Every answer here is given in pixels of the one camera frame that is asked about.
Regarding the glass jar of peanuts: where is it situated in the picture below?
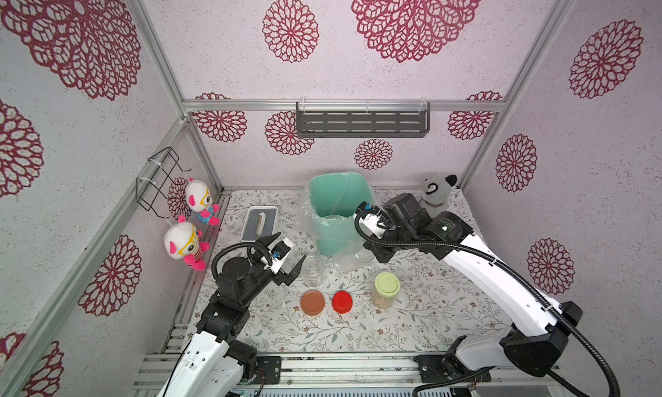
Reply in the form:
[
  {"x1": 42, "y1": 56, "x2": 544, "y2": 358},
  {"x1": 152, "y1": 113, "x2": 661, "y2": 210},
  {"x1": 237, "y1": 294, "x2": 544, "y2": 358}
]
[{"x1": 300, "y1": 256, "x2": 327, "y2": 288}]

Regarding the red lidded peanut jar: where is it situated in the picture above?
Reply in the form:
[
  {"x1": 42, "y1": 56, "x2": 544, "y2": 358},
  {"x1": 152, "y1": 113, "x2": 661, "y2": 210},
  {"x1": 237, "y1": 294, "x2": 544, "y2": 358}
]
[{"x1": 332, "y1": 241, "x2": 375, "y2": 274}]

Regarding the brown jar lid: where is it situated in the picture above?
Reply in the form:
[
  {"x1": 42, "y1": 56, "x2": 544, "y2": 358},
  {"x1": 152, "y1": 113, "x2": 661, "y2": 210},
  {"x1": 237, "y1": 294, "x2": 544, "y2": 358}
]
[{"x1": 300, "y1": 289, "x2": 326, "y2": 316}]

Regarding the green lidded peanut jar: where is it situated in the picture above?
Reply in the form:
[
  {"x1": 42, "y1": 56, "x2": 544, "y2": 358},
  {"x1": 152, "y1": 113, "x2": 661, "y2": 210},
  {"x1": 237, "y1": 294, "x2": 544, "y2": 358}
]
[{"x1": 372, "y1": 271, "x2": 401, "y2": 308}]

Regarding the red jar lid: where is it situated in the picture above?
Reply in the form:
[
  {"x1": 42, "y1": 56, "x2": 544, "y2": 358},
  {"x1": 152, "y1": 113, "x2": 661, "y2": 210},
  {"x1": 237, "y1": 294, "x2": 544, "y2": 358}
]
[{"x1": 332, "y1": 290, "x2": 353, "y2": 314}]

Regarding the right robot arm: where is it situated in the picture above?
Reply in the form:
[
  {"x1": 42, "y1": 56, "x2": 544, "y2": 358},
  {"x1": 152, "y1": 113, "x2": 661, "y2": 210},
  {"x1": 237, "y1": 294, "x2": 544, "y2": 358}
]
[{"x1": 354, "y1": 193, "x2": 583, "y2": 377}]

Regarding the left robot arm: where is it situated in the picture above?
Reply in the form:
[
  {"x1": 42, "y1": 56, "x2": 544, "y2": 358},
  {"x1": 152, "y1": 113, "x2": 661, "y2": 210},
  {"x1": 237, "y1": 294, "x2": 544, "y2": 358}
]
[{"x1": 159, "y1": 232, "x2": 305, "y2": 396}]

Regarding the green trash bin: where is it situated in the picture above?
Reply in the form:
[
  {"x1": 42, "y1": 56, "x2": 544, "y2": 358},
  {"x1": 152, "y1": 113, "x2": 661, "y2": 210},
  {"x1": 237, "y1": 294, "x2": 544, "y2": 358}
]
[{"x1": 309, "y1": 171, "x2": 374, "y2": 257}]

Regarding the grey plush dog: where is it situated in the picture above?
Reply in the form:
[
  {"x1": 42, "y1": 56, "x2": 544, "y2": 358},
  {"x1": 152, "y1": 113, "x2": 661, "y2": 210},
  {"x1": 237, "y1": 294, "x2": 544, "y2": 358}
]
[{"x1": 420, "y1": 175, "x2": 458, "y2": 219}]

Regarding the upper pink white plush doll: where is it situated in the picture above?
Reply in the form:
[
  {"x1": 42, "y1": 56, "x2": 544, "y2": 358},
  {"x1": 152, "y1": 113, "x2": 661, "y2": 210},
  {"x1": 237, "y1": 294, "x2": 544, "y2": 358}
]
[{"x1": 184, "y1": 178, "x2": 221, "y2": 226}]

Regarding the pink white plush doll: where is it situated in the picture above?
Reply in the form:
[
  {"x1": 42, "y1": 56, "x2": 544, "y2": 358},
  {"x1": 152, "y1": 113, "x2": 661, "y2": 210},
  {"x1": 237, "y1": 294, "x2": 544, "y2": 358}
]
[
  {"x1": 184, "y1": 178, "x2": 221, "y2": 226},
  {"x1": 164, "y1": 215, "x2": 210, "y2": 271}
]

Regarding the lower pink white plush doll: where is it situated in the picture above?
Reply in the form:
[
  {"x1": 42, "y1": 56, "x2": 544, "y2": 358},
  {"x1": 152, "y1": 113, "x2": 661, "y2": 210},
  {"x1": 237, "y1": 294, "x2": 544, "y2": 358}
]
[{"x1": 164, "y1": 215, "x2": 210, "y2": 271}]

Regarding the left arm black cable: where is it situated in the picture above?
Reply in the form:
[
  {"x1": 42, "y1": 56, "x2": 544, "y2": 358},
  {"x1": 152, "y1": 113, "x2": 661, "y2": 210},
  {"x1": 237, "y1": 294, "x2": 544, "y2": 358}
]
[{"x1": 210, "y1": 241, "x2": 273, "y2": 281}]

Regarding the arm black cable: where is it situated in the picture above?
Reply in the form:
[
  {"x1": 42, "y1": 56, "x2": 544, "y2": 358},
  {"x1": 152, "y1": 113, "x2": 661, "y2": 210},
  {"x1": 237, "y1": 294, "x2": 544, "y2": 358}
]
[
  {"x1": 353, "y1": 207, "x2": 622, "y2": 397},
  {"x1": 210, "y1": 241, "x2": 273, "y2": 281}
]

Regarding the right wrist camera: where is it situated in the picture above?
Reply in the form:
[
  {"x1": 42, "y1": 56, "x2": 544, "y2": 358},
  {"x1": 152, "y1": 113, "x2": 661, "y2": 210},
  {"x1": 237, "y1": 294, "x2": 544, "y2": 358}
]
[{"x1": 353, "y1": 201, "x2": 392, "y2": 239}]

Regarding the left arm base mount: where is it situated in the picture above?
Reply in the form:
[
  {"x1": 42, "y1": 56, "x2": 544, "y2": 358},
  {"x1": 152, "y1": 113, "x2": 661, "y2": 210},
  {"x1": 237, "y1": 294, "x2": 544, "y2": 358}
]
[{"x1": 226, "y1": 341, "x2": 282, "y2": 385}]

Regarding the aluminium rail frame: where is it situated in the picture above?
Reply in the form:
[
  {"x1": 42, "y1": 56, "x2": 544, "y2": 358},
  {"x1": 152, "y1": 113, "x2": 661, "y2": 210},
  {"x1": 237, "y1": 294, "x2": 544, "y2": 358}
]
[{"x1": 131, "y1": 352, "x2": 570, "y2": 396}]

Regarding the black wire basket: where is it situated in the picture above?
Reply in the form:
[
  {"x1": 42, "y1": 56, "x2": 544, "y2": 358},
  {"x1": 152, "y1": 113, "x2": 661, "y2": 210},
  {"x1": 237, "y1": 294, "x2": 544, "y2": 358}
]
[{"x1": 134, "y1": 147, "x2": 191, "y2": 220}]

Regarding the grey wall shelf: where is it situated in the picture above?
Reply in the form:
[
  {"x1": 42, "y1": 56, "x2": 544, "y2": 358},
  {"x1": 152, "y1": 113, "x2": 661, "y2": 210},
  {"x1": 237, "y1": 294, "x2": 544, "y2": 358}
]
[{"x1": 295, "y1": 101, "x2": 430, "y2": 138}]

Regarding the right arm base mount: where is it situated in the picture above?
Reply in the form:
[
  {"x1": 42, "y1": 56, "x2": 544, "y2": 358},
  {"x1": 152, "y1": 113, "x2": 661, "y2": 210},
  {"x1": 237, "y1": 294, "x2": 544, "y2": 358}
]
[{"x1": 414, "y1": 336, "x2": 491, "y2": 383}]

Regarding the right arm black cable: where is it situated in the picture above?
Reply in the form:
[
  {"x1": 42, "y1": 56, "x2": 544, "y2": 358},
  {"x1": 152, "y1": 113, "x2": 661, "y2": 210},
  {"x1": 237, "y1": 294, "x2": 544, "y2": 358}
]
[{"x1": 353, "y1": 207, "x2": 622, "y2": 397}]

